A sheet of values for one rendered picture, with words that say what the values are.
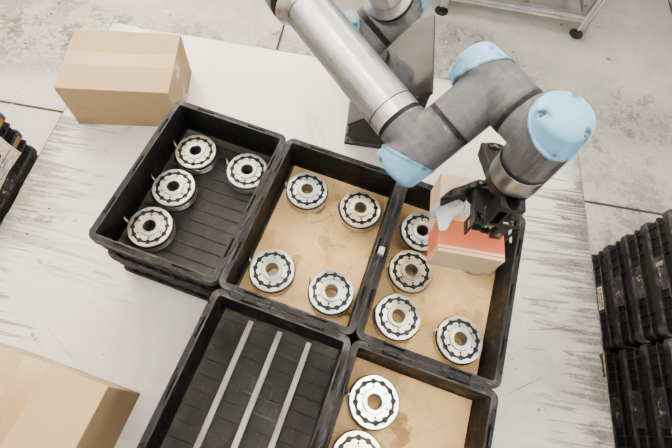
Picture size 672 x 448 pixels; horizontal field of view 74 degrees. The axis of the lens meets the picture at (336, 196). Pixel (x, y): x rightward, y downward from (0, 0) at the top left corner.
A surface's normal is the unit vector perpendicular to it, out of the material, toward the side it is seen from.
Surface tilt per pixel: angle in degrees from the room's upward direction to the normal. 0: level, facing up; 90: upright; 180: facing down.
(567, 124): 1
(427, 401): 0
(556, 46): 0
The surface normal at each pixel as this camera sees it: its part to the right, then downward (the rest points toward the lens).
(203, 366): 0.08, -0.46
